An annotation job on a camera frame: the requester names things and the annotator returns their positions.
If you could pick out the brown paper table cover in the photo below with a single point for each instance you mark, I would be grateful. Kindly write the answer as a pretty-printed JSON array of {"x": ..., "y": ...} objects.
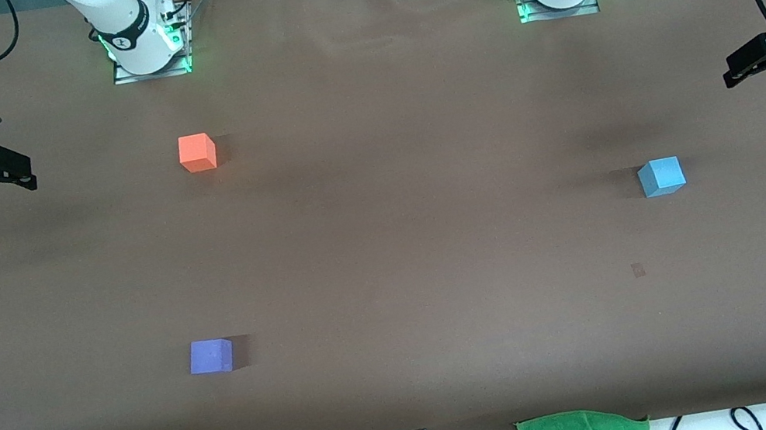
[{"x": 441, "y": 276}]

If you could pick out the orange foam block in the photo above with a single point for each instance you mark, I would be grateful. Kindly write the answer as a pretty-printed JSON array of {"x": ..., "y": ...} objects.
[{"x": 196, "y": 153}]

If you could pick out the blue foam block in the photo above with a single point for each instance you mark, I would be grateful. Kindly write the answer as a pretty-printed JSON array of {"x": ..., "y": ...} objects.
[{"x": 661, "y": 177}]

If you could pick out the purple foam block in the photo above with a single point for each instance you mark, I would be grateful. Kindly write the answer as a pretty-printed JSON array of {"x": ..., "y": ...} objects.
[{"x": 210, "y": 356}]

